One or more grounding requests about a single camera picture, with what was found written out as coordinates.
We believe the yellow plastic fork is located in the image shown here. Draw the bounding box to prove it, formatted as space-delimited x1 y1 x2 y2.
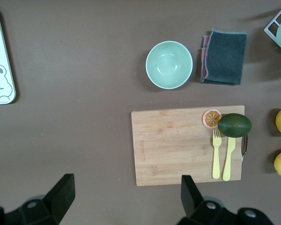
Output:
212 128 222 180

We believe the white cup rack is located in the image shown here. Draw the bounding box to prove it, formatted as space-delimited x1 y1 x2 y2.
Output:
264 2 281 57

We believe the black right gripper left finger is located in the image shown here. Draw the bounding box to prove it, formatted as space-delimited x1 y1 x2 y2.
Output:
0 173 76 225

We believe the green avocado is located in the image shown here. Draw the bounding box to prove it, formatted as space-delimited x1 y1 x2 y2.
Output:
217 113 252 138

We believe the mint green bowl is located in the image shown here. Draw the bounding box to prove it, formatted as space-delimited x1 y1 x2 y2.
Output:
145 40 193 90

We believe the cream tray with bear print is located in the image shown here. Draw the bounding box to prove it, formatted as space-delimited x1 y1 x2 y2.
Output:
0 6 16 106

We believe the wooden cutting board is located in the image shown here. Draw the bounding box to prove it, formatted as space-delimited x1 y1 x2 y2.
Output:
131 105 249 187

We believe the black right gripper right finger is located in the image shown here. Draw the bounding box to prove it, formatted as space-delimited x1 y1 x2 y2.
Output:
177 174 276 225

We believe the yellow plastic knife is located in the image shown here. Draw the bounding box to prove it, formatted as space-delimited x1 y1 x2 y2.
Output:
222 136 237 182

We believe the grey folded cloth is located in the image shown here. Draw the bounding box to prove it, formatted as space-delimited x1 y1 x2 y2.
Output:
200 28 247 86

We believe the orange slice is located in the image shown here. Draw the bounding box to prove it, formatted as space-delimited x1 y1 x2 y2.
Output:
202 108 223 129

